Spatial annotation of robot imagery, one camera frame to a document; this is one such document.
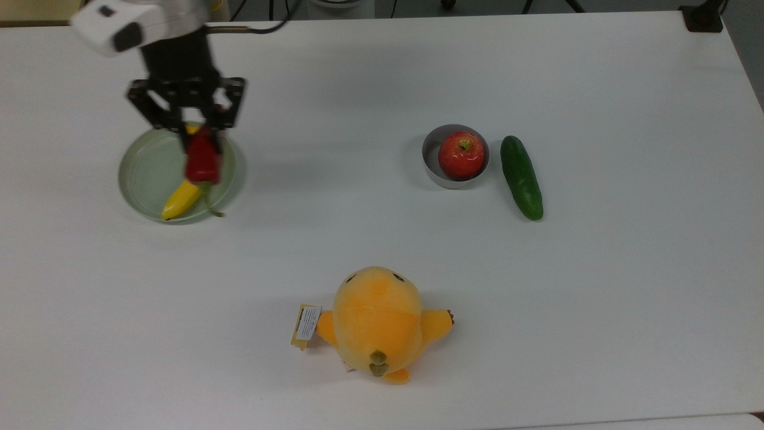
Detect tan cardboard box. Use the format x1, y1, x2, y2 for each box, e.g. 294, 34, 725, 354
0, 0, 84, 26

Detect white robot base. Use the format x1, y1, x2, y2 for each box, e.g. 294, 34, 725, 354
307, 0, 377, 20

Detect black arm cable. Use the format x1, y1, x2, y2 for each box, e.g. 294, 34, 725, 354
206, 0, 291, 35

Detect black pole with base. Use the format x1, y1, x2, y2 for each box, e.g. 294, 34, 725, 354
679, 0, 726, 33

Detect red chili pepper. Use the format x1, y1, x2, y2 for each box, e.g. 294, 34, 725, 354
184, 125, 226, 217

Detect round metal bowl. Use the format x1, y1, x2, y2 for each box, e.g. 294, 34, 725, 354
422, 124, 491, 190

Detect green cucumber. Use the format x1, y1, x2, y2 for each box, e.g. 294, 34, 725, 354
500, 135, 544, 222

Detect orange plush toy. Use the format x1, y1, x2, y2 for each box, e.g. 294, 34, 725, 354
315, 266, 455, 385

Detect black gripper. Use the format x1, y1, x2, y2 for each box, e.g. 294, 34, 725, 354
125, 35, 247, 181

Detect white paper plush tag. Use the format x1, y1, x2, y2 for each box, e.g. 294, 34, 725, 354
291, 304, 323, 351

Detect red apple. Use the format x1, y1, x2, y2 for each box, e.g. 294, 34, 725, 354
438, 131, 485, 181

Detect yellow banana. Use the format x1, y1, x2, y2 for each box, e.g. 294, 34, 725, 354
161, 123, 207, 222

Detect green plastic plate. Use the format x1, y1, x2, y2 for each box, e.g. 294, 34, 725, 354
118, 122, 247, 225

